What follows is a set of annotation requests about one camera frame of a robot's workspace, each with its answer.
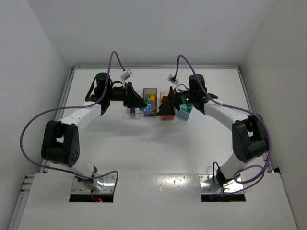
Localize clear plastic container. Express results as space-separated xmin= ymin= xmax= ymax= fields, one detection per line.
xmin=126 ymin=108 xmax=142 ymax=120

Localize tan plastic container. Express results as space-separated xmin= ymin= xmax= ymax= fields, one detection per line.
xmin=160 ymin=91 xmax=175 ymax=121

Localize red flower lego piece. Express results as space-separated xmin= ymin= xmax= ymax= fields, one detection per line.
xmin=161 ymin=96 xmax=167 ymax=103

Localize yellow butterfly lego piece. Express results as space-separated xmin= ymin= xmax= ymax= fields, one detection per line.
xmin=149 ymin=93 xmax=156 ymax=103

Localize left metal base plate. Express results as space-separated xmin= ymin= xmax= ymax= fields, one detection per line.
xmin=71 ymin=174 xmax=117 ymax=195

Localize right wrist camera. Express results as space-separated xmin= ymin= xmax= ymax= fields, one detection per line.
xmin=167 ymin=74 xmax=179 ymax=85

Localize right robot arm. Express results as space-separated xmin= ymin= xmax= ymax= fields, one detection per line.
xmin=157 ymin=74 xmax=271 ymax=186

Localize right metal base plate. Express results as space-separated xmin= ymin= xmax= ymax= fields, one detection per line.
xmin=199 ymin=174 xmax=243 ymax=195

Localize aluminium table frame rail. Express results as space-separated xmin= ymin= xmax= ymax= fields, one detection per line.
xmin=7 ymin=64 xmax=255 ymax=230

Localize purple curved lego piece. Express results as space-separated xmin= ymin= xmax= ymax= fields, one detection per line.
xmin=143 ymin=101 xmax=155 ymax=115

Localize smoke grey plastic container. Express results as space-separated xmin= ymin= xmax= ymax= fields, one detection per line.
xmin=143 ymin=88 xmax=157 ymax=116

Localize metal base plate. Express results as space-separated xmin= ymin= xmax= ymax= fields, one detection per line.
xmin=199 ymin=174 xmax=243 ymax=195
xmin=71 ymin=174 xmax=117 ymax=195

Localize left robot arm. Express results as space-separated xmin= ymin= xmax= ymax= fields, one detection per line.
xmin=41 ymin=70 xmax=146 ymax=180

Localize blue plastic container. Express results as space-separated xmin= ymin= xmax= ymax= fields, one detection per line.
xmin=176 ymin=103 xmax=193 ymax=121

